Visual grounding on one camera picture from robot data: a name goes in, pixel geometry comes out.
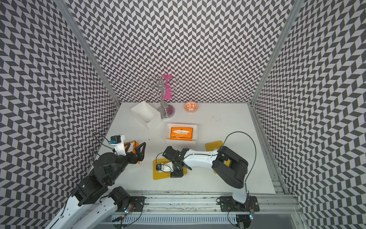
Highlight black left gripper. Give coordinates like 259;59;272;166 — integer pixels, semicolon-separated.
107;142;145;184

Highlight yellow wooden lid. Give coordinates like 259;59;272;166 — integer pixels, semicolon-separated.
153;158;173;180
205;140;231;176

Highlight white plastic box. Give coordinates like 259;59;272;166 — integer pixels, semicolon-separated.
164;123;198;147
131;101;162;130

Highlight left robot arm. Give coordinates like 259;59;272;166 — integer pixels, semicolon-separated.
46;143;146;229

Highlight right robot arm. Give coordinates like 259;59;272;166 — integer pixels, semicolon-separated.
155;146;249;210

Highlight chrome jewelry stand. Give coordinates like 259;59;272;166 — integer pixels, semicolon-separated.
148;74;175;120

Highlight orange patterned ceramic bowl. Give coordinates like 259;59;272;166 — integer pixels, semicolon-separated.
184;101;198;113

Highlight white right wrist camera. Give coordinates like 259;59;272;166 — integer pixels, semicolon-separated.
155;164;173;173

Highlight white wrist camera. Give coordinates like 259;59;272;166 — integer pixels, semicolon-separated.
110;135;126;156
155;164;173;173

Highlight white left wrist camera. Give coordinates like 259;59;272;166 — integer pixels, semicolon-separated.
110;135;126;156

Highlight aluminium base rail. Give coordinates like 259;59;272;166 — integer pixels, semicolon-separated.
101;191;308;229

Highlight aluminium corner post left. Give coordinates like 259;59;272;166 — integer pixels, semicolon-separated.
53;0;121;107

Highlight aluminium corner post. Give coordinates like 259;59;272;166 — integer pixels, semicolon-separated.
53;0;121;107
250;0;305;106

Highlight aluminium corner post right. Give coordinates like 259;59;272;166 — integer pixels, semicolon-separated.
250;0;305;106

